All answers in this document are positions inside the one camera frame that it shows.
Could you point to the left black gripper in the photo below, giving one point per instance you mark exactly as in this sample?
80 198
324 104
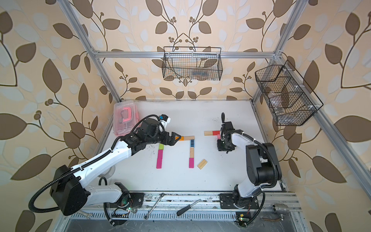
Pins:
171 142

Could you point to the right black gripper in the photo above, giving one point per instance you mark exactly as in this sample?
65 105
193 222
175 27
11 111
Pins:
221 148

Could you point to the blue striped block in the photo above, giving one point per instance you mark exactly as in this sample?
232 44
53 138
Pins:
192 143

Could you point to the magenta block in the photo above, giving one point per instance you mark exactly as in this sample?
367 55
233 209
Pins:
160 154
191 163
159 164

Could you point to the small natural wood block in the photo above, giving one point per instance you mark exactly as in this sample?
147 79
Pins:
202 164

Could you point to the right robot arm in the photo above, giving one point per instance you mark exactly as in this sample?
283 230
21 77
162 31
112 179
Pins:
262 167

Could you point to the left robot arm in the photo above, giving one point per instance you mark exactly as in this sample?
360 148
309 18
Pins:
71 188

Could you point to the pink plastic storage box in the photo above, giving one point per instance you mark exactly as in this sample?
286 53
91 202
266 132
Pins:
125 117

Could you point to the metal pipe fitting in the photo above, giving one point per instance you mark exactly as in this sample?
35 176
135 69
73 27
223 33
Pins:
280 209

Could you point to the silver wrench bottom left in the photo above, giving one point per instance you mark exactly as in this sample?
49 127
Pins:
85 214

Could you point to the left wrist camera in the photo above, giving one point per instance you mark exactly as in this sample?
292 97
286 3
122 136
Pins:
164 120

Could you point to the silver wrench on rail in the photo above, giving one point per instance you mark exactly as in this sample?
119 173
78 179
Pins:
154 206

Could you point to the black handled screwdriver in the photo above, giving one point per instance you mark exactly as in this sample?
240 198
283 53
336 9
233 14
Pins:
185 209

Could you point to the right black wire basket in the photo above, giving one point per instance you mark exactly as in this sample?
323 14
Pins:
289 98

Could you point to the black wire basket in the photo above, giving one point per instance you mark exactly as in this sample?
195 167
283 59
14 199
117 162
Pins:
289 98
191 62

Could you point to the back black wire basket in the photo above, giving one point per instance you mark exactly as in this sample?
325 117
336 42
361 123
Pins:
191 62

